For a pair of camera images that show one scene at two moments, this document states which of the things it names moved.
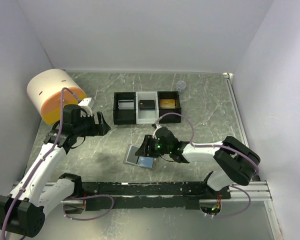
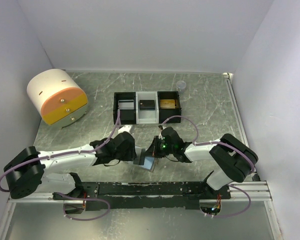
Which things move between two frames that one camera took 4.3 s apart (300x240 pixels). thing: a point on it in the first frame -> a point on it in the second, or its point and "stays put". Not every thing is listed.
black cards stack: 147,105 stays put
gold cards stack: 167,104 stays put
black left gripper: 101,129 -> 131,154
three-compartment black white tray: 170,118 stays put
